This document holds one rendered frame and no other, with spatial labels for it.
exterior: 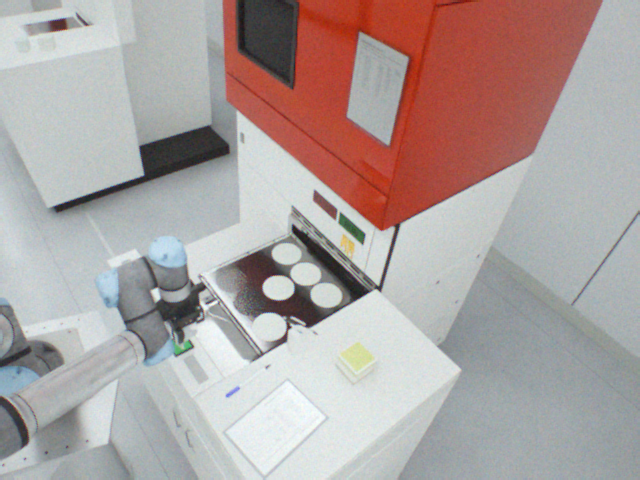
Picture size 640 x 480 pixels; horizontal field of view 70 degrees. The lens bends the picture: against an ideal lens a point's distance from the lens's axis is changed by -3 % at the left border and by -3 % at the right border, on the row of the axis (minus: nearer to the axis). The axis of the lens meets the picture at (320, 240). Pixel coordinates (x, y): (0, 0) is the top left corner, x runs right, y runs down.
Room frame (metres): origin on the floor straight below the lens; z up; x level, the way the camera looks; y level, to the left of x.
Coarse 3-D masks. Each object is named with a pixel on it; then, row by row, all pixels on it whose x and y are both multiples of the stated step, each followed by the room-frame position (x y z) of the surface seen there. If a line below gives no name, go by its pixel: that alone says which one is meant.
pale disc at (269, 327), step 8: (256, 320) 0.83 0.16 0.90; (264, 320) 0.83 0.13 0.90; (272, 320) 0.84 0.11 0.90; (280, 320) 0.84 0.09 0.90; (256, 328) 0.80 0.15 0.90; (264, 328) 0.81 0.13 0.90; (272, 328) 0.81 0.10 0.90; (280, 328) 0.81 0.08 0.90; (264, 336) 0.78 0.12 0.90; (272, 336) 0.78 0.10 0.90; (280, 336) 0.79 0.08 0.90
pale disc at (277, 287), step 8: (272, 280) 0.99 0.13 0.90; (280, 280) 1.00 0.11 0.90; (288, 280) 1.00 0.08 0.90; (264, 288) 0.95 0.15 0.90; (272, 288) 0.96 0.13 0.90; (280, 288) 0.96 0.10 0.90; (288, 288) 0.97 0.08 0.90; (272, 296) 0.93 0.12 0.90; (280, 296) 0.93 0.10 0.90; (288, 296) 0.94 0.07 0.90
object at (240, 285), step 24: (288, 240) 1.18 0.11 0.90; (240, 264) 1.04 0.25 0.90; (264, 264) 1.06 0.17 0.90; (216, 288) 0.93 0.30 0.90; (240, 288) 0.94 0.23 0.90; (312, 288) 0.98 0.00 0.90; (240, 312) 0.85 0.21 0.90; (264, 312) 0.86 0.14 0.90; (288, 312) 0.88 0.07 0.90; (312, 312) 0.89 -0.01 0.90
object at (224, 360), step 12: (192, 324) 0.80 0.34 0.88; (204, 324) 0.80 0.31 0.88; (216, 324) 0.81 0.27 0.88; (204, 336) 0.76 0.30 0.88; (216, 336) 0.77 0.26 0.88; (216, 348) 0.73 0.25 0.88; (228, 348) 0.73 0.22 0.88; (216, 360) 0.69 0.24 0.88; (228, 360) 0.70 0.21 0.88; (240, 360) 0.70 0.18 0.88
